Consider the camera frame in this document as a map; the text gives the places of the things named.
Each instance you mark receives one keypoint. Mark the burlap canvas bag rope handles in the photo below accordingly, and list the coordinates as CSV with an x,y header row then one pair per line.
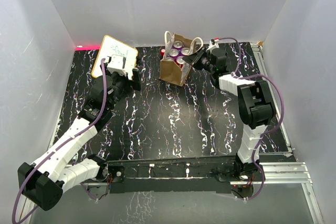
x,y
170,71

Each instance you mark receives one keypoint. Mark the purple soda can rear left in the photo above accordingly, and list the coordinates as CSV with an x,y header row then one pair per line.
x,y
178,45

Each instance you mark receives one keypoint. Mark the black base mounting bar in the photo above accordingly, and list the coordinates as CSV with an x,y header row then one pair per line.
x,y
213,173

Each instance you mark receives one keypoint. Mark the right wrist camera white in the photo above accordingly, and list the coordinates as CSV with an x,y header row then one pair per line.
x,y
213,44

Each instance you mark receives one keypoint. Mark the whiteboard with yellow frame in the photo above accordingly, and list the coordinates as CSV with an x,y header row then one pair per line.
x,y
111,46

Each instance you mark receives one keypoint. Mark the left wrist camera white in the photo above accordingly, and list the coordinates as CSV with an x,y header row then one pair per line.
x,y
121,65

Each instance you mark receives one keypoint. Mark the purple soda can middle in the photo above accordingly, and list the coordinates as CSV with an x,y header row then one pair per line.
x,y
174,53

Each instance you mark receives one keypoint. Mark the purple soda can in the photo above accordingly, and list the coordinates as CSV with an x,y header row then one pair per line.
x,y
185,51
174,53
178,45

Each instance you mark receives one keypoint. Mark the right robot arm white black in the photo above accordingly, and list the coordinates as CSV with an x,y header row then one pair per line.
x,y
255,106

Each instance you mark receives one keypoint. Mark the purple soda can rear right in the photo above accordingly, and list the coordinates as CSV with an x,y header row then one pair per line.
x,y
185,51

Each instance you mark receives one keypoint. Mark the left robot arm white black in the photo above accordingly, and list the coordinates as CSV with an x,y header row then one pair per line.
x,y
48,177

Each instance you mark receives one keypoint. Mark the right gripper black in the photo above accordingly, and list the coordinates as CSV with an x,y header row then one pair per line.
x,y
192,58

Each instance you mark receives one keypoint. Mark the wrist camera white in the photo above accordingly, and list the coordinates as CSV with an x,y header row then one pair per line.
x,y
213,44
121,65

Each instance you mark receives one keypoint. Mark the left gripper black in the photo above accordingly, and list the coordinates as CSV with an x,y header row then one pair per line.
x,y
129,83

